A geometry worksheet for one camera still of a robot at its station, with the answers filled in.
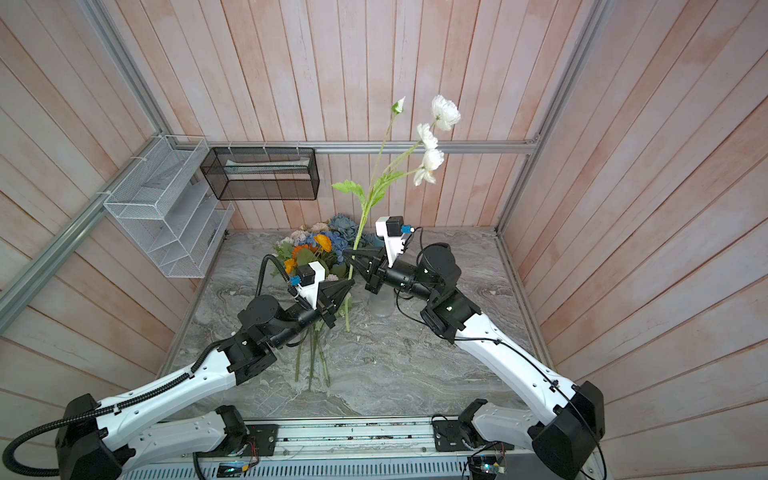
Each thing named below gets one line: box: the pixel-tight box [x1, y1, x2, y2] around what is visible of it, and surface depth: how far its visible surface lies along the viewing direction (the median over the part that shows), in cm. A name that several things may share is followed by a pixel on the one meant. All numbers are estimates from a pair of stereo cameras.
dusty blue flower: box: [329, 214, 385, 247], surface depth 109 cm
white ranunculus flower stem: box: [333, 94, 462, 331], surface depth 51 cm
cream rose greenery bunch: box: [274, 221, 331, 277], surface depth 100 cm
